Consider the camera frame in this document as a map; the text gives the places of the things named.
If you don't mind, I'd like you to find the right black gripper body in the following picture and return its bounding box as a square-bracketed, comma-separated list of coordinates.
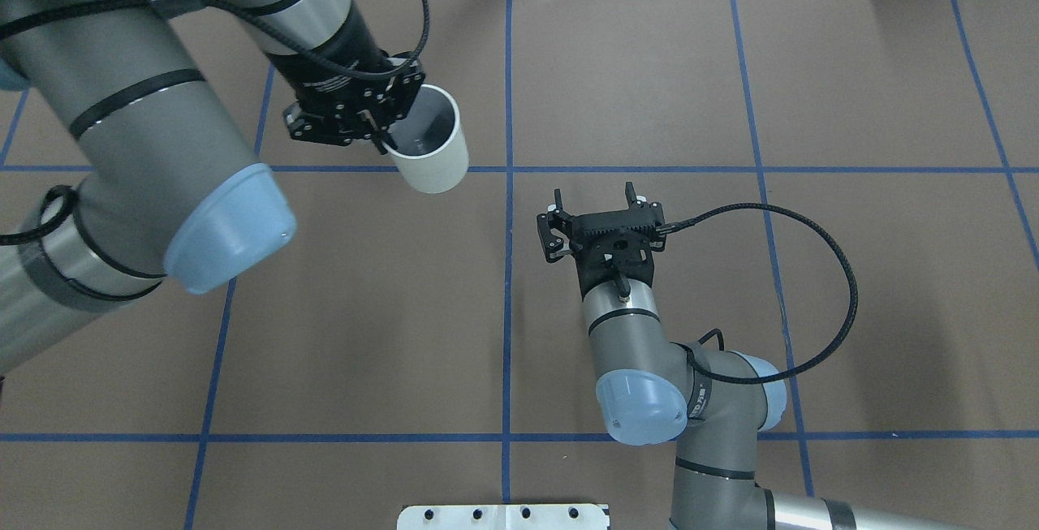
[536, 200, 666, 299]

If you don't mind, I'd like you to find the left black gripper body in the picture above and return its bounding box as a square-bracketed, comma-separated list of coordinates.
[282, 52, 425, 145]

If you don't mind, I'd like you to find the white mug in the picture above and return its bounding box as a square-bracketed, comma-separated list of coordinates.
[383, 84, 470, 194]

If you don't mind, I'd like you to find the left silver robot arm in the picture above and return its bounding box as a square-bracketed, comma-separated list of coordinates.
[2, 0, 430, 373]

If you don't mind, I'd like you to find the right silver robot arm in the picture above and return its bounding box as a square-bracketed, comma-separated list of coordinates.
[536, 183, 945, 529]

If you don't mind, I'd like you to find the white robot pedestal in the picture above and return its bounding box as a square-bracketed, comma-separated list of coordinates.
[396, 503, 611, 529]

